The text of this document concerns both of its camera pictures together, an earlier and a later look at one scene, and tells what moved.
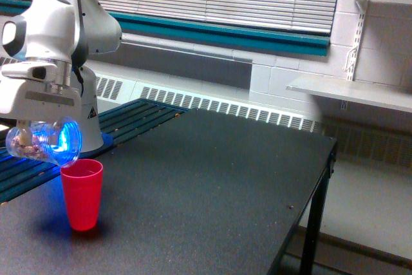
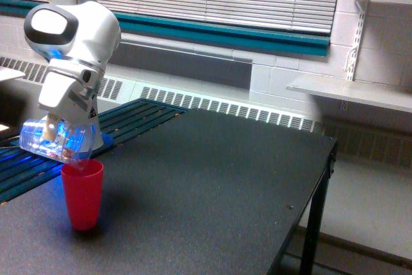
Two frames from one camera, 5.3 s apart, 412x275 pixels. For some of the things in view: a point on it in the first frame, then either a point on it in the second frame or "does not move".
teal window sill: (214, 31) does not move
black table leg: (317, 214) does not move
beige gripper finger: (24, 132) -> (51, 127)
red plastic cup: (82, 179) does not move
